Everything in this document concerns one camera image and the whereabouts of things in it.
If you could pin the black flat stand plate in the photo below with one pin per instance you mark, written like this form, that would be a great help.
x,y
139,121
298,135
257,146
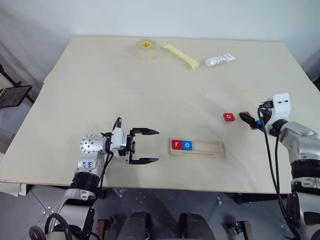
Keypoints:
x,y
13,96

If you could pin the rusty metal bracket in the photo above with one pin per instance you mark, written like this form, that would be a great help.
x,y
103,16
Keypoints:
x,y
242,230
103,228

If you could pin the long yellow packet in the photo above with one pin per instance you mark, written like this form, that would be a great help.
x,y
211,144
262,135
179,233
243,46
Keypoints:
x,y
181,57

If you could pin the black stand rod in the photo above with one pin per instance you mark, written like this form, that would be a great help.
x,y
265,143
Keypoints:
x,y
8,77

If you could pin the wooden letter tray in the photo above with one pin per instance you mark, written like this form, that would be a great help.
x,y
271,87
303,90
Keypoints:
x,y
215,151

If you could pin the dark rounded shape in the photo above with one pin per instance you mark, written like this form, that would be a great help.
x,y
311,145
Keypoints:
x,y
136,226

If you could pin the blue letter o block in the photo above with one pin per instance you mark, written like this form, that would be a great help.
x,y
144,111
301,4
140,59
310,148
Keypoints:
x,y
187,145

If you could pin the clear tape roll yellow core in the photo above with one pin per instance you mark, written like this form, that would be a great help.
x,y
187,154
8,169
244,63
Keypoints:
x,y
146,50

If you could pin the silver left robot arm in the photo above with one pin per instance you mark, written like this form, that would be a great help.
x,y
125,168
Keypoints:
x,y
88,146

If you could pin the white table bracket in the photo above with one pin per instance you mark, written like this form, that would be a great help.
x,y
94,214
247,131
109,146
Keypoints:
x,y
12,187

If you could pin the white cosmetic tube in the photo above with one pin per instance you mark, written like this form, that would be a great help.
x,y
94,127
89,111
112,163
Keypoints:
x,y
220,60

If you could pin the red letter block partly hidden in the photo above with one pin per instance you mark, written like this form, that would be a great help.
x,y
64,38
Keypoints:
x,y
247,113

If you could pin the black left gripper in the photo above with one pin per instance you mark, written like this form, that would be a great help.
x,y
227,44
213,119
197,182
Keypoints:
x,y
130,147

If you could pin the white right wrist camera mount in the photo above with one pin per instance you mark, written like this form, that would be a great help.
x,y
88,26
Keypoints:
x,y
281,105

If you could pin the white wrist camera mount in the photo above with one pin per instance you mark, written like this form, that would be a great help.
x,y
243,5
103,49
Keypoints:
x,y
118,141
281,105

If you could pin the red letter r block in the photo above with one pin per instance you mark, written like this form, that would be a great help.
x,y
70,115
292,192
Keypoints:
x,y
177,144

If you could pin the red letter o block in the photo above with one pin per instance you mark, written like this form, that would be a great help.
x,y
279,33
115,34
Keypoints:
x,y
228,117

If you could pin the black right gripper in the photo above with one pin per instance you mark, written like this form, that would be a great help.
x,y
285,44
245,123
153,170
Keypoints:
x,y
267,116

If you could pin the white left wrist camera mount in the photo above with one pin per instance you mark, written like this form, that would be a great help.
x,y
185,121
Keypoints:
x,y
118,141

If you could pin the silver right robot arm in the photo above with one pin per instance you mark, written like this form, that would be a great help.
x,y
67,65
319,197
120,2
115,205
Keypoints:
x,y
300,142

